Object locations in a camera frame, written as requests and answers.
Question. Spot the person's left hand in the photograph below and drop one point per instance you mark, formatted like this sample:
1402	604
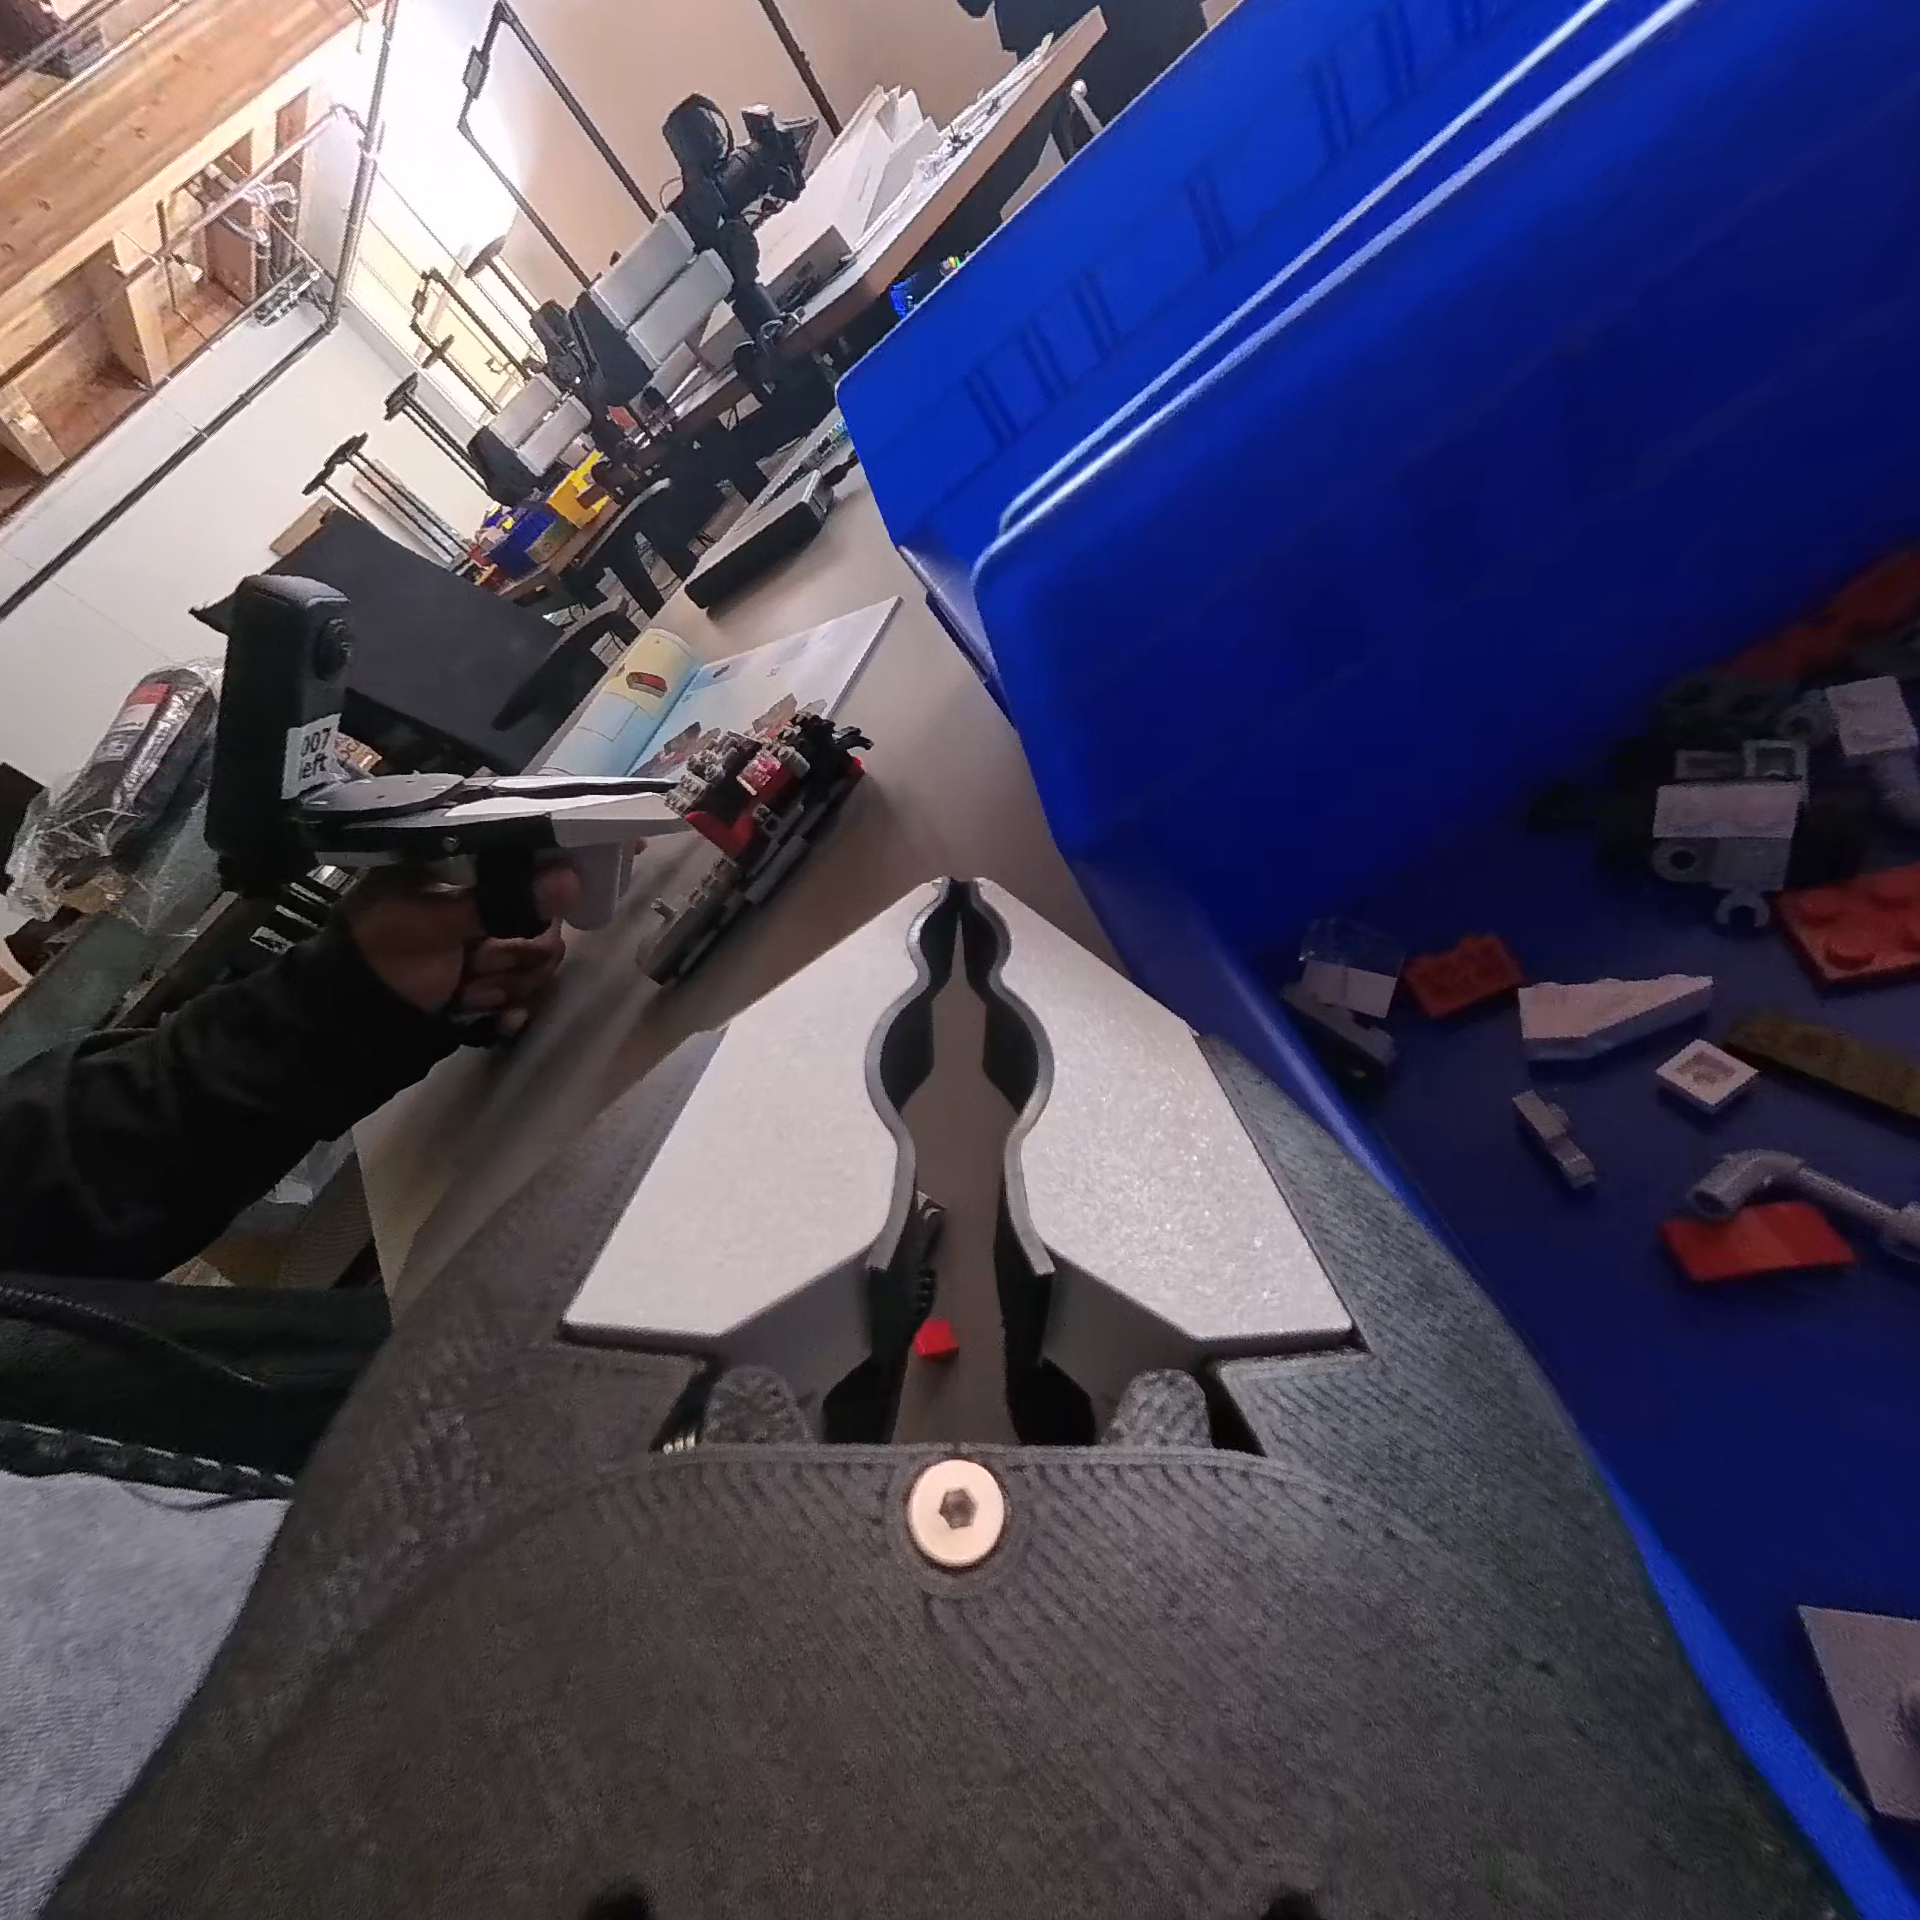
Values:
435	944

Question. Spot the person's left forearm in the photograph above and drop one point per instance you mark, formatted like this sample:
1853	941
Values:
194	1108

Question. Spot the long wooden table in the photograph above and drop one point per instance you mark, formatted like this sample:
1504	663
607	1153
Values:
973	166

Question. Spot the black box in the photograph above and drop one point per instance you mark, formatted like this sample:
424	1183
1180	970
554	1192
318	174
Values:
758	542

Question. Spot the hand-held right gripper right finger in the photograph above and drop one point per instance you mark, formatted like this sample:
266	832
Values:
1170	1183

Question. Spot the pile of toy bricks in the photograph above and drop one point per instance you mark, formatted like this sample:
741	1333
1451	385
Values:
1722	840

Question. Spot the toy brick instruction booklet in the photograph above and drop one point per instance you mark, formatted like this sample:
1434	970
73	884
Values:
751	680

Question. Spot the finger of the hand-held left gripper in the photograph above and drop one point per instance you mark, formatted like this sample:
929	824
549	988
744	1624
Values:
585	786
616	822

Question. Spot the small blue storage bin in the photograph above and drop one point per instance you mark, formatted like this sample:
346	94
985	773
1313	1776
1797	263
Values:
518	542

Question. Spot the toy brick truck model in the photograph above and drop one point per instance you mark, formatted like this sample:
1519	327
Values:
763	824

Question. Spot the yellow storage bin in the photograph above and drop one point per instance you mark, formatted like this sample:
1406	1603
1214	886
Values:
578	492

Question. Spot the blue plastic storage bin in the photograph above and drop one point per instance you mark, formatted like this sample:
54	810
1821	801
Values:
1348	719
1200	269

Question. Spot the tiny red toy piece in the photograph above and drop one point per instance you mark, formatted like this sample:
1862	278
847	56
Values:
939	1342

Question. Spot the person's black jacket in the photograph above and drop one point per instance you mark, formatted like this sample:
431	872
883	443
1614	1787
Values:
167	1366

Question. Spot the plastic wrapped package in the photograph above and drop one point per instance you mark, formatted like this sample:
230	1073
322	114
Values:
130	763

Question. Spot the grey office chair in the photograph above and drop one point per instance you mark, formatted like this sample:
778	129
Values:
661	286

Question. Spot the white cardboard box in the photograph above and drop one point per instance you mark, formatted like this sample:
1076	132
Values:
883	166

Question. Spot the person's grey jeans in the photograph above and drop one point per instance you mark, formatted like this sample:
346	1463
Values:
103	1694

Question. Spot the black camera rig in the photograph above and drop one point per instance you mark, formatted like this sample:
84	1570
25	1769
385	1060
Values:
719	166

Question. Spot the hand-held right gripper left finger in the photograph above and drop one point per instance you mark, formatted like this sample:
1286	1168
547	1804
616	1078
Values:
751	1183

